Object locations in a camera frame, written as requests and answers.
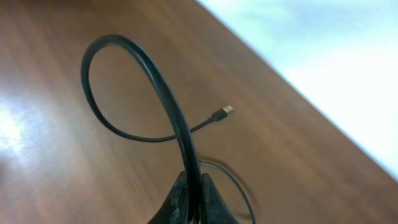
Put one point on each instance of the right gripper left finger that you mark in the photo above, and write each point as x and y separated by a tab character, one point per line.
174	209

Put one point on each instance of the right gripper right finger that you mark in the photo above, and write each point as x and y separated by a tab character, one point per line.
214	209

